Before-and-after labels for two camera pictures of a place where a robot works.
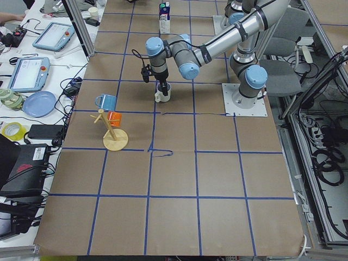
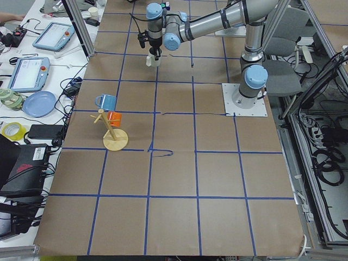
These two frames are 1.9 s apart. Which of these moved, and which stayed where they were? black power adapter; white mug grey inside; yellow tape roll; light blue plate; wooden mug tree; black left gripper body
Moved: white mug grey inside; black left gripper body
Stayed: light blue plate; black power adapter; wooden mug tree; yellow tape roll
